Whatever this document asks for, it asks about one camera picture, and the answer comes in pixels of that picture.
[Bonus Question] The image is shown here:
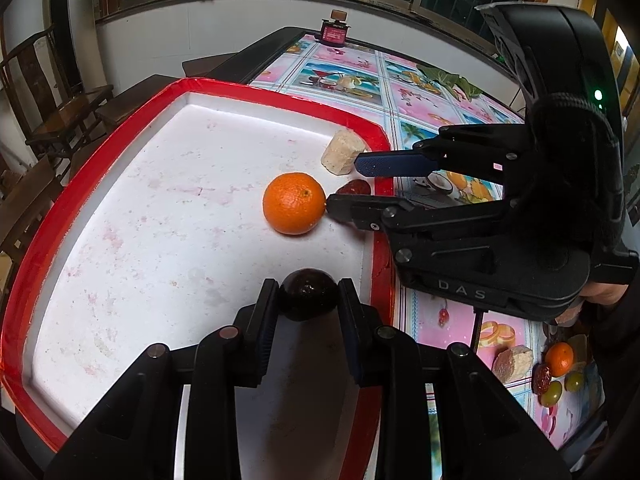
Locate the small orange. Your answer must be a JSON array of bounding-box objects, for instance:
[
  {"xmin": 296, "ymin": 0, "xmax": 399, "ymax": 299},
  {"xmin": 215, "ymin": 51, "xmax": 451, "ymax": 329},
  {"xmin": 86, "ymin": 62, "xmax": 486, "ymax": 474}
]
[{"xmin": 544, "ymin": 341, "xmax": 575, "ymax": 378}]

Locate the green leaf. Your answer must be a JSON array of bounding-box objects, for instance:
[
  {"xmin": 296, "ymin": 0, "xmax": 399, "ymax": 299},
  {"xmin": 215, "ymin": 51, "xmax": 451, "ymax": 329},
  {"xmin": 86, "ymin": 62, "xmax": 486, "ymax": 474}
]
[{"xmin": 417, "ymin": 64, "xmax": 483, "ymax": 102}]

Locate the white foam tray red rim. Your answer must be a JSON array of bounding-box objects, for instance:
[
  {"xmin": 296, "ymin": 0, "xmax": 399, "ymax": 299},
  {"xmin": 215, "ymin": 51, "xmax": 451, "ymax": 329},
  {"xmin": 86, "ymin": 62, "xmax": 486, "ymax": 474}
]
[{"xmin": 0, "ymin": 76, "xmax": 401, "ymax": 480}]

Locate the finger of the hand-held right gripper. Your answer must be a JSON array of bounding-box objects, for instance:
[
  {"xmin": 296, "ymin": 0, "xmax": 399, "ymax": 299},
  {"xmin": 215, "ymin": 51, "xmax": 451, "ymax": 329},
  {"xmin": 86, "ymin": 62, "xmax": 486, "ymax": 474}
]
[
  {"xmin": 354, "ymin": 125, "xmax": 528, "ymax": 183},
  {"xmin": 325, "ymin": 194, "xmax": 508, "ymax": 250}
]

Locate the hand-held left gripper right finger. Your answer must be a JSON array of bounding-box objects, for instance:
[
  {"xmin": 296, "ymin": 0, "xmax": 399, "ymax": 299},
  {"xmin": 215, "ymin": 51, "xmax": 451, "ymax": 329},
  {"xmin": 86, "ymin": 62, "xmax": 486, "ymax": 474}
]
[{"xmin": 337, "ymin": 277, "xmax": 571, "ymax": 480}]

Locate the printed pink tablecloth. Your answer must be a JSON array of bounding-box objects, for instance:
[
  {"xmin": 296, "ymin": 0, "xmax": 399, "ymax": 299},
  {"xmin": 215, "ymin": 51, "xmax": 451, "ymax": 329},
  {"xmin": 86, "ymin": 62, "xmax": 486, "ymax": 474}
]
[{"xmin": 247, "ymin": 35, "xmax": 608, "ymax": 453}]

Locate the red date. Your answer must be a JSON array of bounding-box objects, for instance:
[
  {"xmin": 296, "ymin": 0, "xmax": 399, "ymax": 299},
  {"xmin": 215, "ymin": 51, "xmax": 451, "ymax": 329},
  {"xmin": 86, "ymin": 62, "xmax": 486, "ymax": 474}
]
[
  {"xmin": 531, "ymin": 364, "xmax": 553, "ymax": 395},
  {"xmin": 334, "ymin": 178, "xmax": 372, "ymax": 197}
]

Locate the dark vertical pipe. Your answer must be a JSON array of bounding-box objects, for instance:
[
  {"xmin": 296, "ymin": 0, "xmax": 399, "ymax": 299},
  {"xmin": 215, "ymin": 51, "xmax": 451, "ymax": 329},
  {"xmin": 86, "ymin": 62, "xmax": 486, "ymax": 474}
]
[{"xmin": 50, "ymin": 0, "xmax": 85, "ymax": 96}]

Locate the dark jar pink label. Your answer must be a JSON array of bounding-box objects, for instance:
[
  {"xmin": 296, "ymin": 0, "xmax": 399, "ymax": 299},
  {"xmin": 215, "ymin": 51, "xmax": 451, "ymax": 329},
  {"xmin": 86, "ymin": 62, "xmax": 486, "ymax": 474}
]
[{"xmin": 320, "ymin": 9, "xmax": 349, "ymax": 47}]

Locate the person's right hand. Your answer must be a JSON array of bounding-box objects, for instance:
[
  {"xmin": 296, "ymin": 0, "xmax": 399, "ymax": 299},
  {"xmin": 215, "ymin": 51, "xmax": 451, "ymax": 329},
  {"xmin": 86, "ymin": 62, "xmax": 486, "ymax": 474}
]
[{"xmin": 580, "ymin": 280, "xmax": 635, "ymax": 312}]

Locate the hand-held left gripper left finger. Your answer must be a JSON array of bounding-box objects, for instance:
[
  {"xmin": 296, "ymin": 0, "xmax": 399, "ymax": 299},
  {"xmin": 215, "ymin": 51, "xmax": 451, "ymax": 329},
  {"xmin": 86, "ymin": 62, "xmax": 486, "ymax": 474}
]
[{"xmin": 45, "ymin": 278, "xmax": 281, "ymax": 480}]

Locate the dark wooden chair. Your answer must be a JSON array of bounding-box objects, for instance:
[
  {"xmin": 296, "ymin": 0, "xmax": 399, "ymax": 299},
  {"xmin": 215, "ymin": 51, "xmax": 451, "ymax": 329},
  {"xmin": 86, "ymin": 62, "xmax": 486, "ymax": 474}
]
[{"xmin": 0, "ymin": 25, "xmax": 115, "ymax": 161}]

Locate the large orange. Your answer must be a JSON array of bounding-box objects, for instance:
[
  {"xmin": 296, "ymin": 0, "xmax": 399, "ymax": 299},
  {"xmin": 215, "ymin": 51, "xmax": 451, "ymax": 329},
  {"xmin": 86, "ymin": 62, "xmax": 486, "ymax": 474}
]
[{"xmin": 262, "ymin": 172, "xmax": 327, "ymax": 236}]

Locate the dark purple passion fruit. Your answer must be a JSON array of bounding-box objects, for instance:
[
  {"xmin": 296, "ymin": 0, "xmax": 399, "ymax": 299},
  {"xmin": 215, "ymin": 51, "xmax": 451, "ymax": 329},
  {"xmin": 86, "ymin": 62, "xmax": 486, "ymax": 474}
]
[{"xmin": 278, "ymin": 268, "xmax": 341, "ymax": 322}]

